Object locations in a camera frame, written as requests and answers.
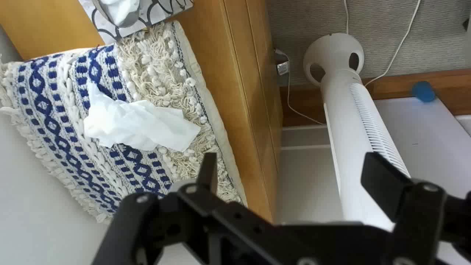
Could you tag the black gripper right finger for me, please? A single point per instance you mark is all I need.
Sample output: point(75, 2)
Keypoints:
point(416, 215)

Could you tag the small blue object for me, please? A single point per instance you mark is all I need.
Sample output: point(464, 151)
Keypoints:
point(424, 92)

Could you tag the blue white patterned rug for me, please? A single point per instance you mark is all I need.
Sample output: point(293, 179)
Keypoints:
point(59, 118)

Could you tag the white towel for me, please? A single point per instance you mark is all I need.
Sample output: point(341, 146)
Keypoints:
point(137, 126)

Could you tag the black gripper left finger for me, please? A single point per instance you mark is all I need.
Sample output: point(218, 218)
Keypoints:
point(196, 226)

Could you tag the wooden dresser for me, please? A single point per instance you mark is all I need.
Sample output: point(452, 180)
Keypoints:
point(244, 89)

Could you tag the white tower fan heater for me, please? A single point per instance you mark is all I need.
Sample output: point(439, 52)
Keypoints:
point(347, 127)

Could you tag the grey rug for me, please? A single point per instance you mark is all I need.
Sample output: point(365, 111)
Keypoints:
point(303, 23)

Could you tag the white wall plug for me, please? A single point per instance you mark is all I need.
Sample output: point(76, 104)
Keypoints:
point(283, 67)

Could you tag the white tissue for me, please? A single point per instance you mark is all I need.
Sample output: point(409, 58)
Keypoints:
point(119, 9)

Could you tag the scale pattern tissue box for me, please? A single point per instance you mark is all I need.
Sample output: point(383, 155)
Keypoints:
point(162, 9)

